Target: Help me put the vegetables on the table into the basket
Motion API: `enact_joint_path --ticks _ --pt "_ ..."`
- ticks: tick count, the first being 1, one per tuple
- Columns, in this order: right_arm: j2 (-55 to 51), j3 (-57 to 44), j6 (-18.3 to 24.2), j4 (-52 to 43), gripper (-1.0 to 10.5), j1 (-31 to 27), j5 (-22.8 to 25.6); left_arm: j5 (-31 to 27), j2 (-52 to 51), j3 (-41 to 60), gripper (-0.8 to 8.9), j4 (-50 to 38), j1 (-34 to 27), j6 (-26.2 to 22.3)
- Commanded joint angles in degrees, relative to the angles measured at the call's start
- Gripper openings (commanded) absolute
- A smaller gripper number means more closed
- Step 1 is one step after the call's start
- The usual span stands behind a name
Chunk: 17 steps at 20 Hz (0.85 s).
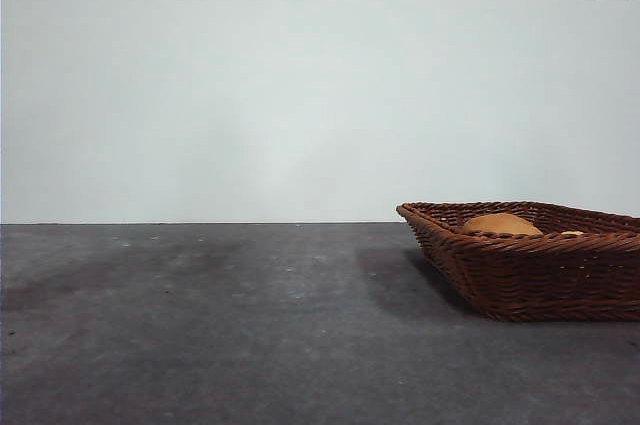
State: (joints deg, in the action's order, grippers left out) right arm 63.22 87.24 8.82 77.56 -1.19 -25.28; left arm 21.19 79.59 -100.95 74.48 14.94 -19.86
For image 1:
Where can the brown potato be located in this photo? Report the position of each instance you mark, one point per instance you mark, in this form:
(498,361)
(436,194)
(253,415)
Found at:
(500,225)

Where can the brown wicker basket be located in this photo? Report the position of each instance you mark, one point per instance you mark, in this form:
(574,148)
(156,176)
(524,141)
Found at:
(540,277)

